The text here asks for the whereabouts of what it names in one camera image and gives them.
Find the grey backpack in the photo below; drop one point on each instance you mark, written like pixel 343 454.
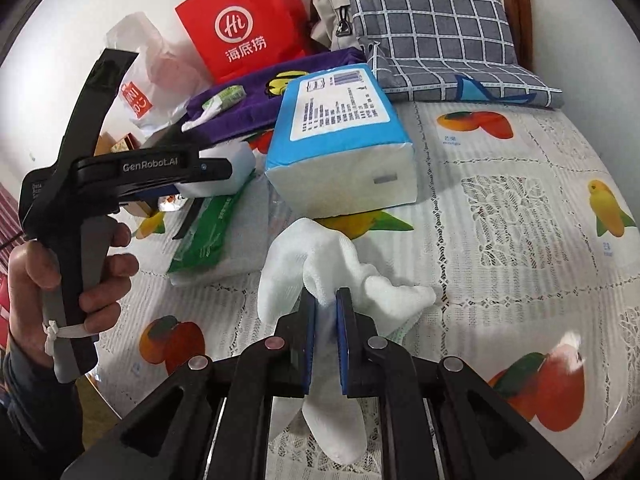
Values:
pixel 332 15

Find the person's left forearm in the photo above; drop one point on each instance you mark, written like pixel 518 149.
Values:
pixel 35 410

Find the red paper bag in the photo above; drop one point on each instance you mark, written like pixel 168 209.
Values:
pixel 240 25

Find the green tissue pack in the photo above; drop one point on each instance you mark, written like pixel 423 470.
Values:
pixel 255 240
pixel 225 97

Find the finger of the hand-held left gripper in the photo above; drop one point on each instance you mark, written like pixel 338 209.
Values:
pixel 210 170

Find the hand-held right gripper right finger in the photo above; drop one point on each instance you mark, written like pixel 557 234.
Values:
pixel 343 345

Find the white soft pack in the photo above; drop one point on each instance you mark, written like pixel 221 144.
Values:
pixel 220 185

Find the fruit print tablecloth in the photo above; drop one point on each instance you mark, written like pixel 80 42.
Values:
pixel 500 260

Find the white glove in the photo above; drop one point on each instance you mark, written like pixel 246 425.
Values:
pixel 395 295
pixel 285 270

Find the patterned book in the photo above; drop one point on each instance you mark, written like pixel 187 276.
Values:
pixel 122 144

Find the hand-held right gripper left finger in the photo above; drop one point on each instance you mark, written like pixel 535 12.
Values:
pixel 307 345

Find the person's left hand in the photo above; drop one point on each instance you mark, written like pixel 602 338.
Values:
pixel 37 290

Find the green wet wipes pack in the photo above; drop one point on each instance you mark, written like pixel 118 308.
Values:
pixel 210 230

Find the grey checked cushion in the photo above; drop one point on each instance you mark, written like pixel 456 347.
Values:
pixel 435 25

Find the purple fabric basket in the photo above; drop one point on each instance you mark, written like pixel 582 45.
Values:
pixel 235 110

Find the blue tissue pack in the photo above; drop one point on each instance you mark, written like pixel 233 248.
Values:
pixel 340 140

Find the white plastic shopping bag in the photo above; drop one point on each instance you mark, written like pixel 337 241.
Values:
pixel 150 70

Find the brown wooden door frame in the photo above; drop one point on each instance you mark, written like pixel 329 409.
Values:
pixel 515 5

